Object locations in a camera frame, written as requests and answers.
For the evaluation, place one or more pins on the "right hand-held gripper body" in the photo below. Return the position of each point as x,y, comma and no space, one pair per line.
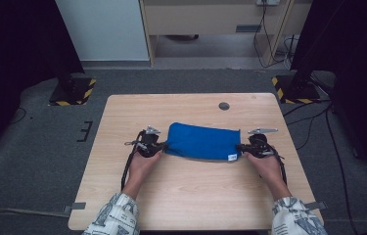
259,143

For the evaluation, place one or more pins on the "dark curtain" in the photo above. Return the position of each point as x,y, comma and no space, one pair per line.
360,65
14,49

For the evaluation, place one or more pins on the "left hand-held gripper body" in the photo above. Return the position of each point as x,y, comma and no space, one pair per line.
148,143

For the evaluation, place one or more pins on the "white power strip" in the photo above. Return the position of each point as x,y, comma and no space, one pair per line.
268,2

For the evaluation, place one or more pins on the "white panel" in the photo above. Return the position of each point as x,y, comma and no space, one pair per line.
106,29

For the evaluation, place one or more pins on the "person's left hand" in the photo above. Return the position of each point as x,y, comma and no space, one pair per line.
142,169

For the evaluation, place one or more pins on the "light wooden cabinet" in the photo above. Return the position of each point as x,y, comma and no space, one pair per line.
204,18

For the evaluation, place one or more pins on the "person's right hand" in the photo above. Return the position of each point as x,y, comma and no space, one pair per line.
267,171

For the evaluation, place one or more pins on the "grey round table grommet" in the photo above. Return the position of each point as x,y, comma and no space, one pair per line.
224,106

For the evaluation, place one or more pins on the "black striped stand base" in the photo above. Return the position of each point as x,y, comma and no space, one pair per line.
73,93
297,91

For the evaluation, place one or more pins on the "blue cloth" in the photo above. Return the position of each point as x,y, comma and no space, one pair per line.
200,142

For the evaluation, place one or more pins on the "grey tape strip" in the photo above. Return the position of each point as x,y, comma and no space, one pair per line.
316,205
75,207

